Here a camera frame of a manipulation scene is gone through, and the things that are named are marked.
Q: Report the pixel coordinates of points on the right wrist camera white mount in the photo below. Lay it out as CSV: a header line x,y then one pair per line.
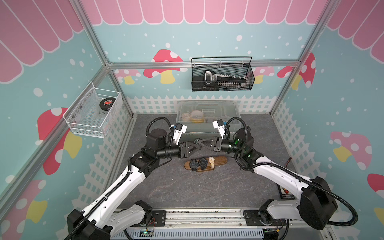
x,y
220,127

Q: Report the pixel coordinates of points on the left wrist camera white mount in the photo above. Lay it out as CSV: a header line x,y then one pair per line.
x,y
179,129

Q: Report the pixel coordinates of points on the large black digital watch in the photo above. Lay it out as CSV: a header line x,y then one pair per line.
x,y
203,163

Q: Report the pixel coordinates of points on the black wire mesh basket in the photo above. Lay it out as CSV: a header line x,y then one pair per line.
x,y
238,66

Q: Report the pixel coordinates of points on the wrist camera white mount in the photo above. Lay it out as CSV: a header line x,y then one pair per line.
x,y
220,127
179,129

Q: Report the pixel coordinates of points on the wooden watch stand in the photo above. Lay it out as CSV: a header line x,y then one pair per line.
x,y
219,160

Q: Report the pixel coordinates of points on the beige strap watch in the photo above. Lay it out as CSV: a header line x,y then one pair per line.
x,y
212,162

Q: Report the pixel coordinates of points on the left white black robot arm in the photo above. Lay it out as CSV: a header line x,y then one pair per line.
x,y
99,221

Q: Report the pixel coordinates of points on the black rugged sport watch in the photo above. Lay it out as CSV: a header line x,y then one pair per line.
x,y
194,165

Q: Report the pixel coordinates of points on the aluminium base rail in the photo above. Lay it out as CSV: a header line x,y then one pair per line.
x,y
222,224

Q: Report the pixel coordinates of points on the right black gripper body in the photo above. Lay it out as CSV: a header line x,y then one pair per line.
x,y
218,145

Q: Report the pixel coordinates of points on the clear plastic storage box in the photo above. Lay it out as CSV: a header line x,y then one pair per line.
x,y
199,116

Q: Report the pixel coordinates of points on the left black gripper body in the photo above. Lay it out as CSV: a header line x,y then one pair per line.
x,y
182,155

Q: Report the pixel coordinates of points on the black tape roll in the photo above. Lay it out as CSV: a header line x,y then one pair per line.
x,y
107,103

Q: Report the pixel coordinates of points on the green circuit board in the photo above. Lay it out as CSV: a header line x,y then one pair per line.
x,y
146,233

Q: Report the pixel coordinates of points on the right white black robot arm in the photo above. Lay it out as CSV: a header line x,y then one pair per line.
x,y
314,202

